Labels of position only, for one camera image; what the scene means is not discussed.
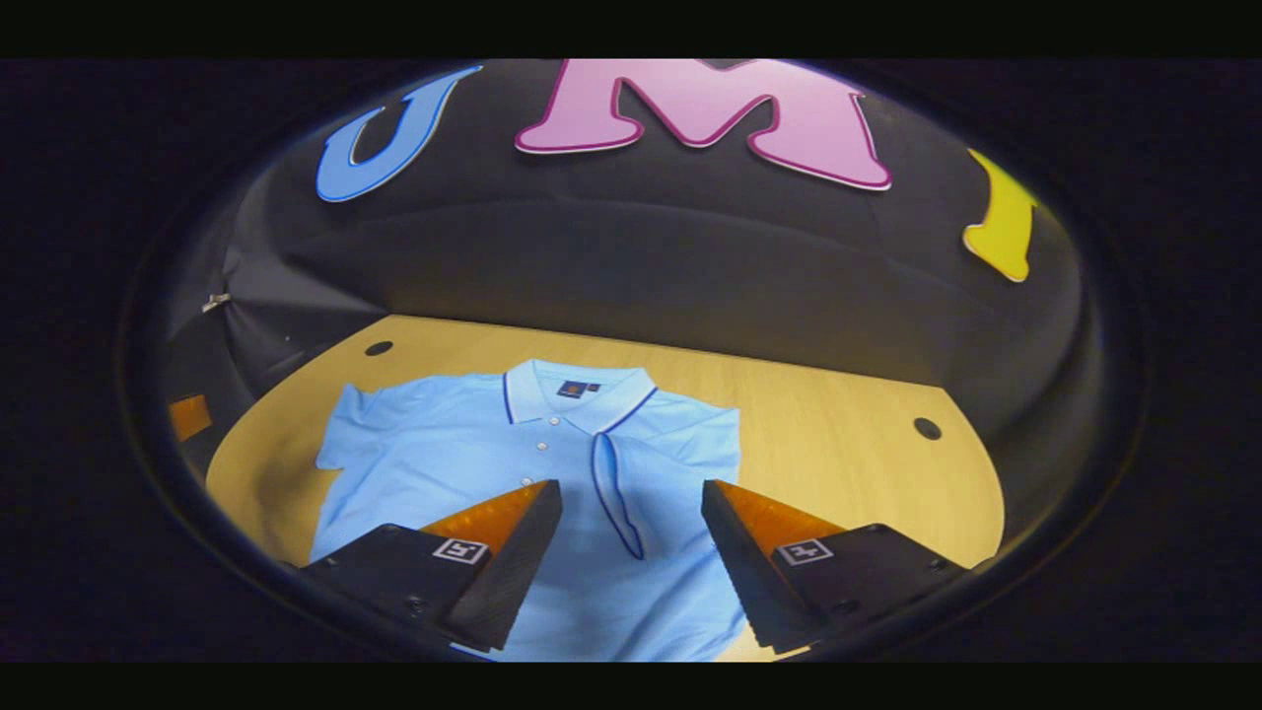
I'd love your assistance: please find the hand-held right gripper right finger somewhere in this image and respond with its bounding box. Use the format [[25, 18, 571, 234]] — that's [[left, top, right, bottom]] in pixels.
[[700, 479, 974, 658]]

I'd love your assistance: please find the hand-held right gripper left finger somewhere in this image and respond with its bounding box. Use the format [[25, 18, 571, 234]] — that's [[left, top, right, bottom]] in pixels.
[[296, 479, 565, 655]]

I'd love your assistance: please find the light blue T-shirt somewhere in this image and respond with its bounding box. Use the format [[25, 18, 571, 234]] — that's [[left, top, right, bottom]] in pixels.
[[309, 358, 752, 664]]

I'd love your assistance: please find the black backdrop cloth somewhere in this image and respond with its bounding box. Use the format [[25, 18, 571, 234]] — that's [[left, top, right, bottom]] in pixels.
[[158, 59, 1097, 445]]

